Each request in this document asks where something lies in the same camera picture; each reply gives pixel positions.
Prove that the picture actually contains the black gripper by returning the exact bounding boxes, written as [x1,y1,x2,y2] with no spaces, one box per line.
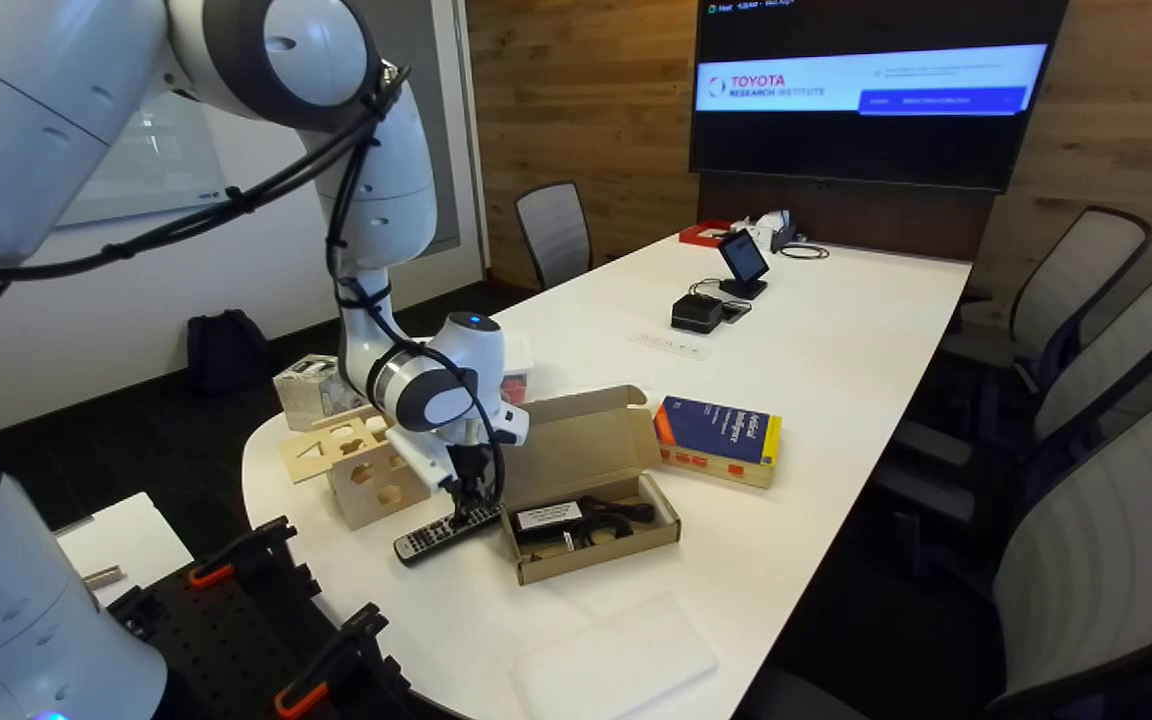
[443,438,503,520]

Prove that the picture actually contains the grey remote control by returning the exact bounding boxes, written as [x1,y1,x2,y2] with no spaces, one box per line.
[393,509,502,568]

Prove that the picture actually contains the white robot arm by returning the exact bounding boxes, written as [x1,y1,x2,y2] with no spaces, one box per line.
[0,0,523,720]

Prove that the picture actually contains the black power adapter with label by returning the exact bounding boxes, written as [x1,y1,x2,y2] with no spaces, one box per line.
[513,500,590,549]

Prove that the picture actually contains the open cardboard box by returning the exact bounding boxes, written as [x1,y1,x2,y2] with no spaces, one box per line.
[502,383,682,585]

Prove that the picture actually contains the wooden block toy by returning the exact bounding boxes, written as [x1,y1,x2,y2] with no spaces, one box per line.
[272,352,428,529]

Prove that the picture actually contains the black orange clamp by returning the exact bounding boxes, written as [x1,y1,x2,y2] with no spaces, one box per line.
[190,515,296,591]
[272,602,386,720]

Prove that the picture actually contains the blue orange book box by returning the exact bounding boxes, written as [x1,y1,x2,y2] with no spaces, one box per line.
[653,394,786,488]

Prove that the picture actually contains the black square device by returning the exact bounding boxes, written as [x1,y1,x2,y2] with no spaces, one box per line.
[672,292,726,335]

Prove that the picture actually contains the grey office chair far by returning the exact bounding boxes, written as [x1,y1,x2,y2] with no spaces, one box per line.
[518,181,594,286]

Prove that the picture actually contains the black bag on floor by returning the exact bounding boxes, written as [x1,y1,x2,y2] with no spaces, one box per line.
[190,308,265,394]

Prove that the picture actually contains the red flat object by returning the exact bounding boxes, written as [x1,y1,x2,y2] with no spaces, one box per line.
[682,225,733,248]

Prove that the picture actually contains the grey mesh chair middle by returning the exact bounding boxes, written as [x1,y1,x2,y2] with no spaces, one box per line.
[875,285,1152,529]

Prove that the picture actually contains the grey mesh chair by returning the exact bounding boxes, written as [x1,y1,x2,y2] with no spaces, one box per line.
[875,285,1152,529]
[960,205,1152,383]
[758,408,1152,720]

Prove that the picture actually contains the grey mesh chair near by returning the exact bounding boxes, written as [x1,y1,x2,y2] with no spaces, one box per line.
[758,408,1152,720]

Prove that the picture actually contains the grey mesh chair back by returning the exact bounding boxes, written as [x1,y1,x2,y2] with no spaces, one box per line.
[960,205,1152,383]

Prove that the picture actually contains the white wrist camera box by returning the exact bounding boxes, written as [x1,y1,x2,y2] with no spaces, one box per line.
[494,373,528,448]

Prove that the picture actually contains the black coiled cable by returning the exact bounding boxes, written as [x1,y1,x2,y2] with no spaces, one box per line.
[582,493,664,542]

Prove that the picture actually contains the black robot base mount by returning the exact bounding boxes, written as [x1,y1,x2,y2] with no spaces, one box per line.
[114,542,463,720]

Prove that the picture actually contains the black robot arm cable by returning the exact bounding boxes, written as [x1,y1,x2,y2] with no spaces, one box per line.
[0,55,509,515]

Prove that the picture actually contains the wall mounted tv screen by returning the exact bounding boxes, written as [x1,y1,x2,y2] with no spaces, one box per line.
[687,0,1067,191]

